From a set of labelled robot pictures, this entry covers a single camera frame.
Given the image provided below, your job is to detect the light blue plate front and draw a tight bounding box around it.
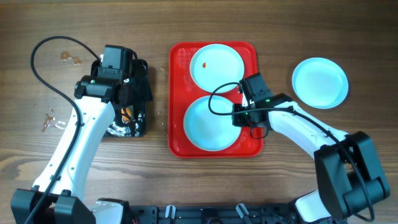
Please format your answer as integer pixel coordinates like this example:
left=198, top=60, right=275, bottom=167
left=183, top=96, right=241, bottom=152

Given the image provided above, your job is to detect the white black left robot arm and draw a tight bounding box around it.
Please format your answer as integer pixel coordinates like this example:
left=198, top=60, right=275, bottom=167
left=11, top=45, right=152, bottom=223

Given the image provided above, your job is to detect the black water tray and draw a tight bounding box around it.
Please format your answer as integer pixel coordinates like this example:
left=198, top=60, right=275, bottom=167
left=90, top=58, right=149, bottom=138

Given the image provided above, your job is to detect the orange green sponge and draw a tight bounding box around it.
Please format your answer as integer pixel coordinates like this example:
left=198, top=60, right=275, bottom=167
left=121, top=106, right=134, bottom=123

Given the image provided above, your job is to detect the light blue plate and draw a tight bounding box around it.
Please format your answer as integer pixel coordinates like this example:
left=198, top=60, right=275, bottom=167
left=292, top=57, right=349, bottom=110
left=183, top=96, right=241, bottom=152
left=189, top=44, right=244, bottom=93

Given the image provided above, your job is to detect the red plastic tray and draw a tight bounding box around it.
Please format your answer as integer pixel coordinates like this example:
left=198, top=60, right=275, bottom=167
left=168, top=41, right=264, bottom=159

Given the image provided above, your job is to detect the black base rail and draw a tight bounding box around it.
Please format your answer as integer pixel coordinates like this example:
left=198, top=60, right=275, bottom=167
left=96, top=202, right=312, bottom=224

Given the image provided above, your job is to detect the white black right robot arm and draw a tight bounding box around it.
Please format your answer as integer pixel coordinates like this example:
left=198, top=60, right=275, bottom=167
left=233, top=73, right=390, bottom=223

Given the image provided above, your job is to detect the light blue plate back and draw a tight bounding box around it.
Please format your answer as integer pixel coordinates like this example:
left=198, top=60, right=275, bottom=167
left=292, top=57, right=349, bottom=110

